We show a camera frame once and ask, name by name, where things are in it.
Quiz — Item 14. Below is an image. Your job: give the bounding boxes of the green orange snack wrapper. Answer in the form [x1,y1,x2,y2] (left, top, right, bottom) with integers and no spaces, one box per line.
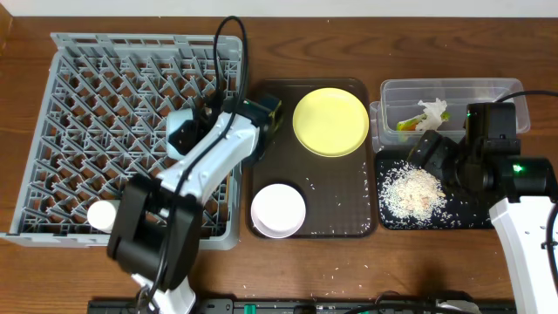
[396,112,451,132]

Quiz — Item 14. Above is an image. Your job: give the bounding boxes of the clear plastic bin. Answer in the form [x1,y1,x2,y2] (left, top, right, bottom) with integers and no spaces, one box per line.
[370,78,523,153]

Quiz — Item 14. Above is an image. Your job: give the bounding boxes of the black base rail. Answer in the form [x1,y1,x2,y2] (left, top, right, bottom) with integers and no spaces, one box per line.
[86,290,515,314]

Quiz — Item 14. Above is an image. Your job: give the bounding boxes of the white napkin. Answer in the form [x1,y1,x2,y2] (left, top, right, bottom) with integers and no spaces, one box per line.
[415,99,450,131]

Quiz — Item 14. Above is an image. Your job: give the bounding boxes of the yellow plate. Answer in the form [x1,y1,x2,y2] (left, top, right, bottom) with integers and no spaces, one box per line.
[292,87,370,158]

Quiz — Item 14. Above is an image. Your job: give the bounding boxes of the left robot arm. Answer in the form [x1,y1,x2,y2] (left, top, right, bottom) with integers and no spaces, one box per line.
[107,112,273,313]

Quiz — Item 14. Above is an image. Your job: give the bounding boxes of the light blue bowl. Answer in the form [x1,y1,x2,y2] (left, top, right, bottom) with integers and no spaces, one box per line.
[166,108,197,160]

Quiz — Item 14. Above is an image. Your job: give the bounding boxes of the rice food waste pile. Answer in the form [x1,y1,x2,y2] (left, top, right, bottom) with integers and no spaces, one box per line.
[378,161,447,222]

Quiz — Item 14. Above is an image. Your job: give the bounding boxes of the black plastic bin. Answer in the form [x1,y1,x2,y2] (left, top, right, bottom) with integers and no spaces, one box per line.
[374,150,492,230]

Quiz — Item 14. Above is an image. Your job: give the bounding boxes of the grey dishwasher rack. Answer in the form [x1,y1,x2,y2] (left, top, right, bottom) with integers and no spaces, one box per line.
[2,33,242,248]

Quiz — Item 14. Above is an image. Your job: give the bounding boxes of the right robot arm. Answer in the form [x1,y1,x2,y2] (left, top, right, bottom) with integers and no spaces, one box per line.
[407,130,557,313]

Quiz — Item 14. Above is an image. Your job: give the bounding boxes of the brown serving tray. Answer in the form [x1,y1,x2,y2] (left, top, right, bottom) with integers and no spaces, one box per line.
[242,78,378,239]

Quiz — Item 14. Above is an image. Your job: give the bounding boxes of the white cup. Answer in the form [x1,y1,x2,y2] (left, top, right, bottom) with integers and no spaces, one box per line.
[87,200,120,234]

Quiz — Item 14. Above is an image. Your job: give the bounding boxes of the pink bowl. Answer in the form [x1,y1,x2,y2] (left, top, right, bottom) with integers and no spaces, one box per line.
[250,183,306,239]

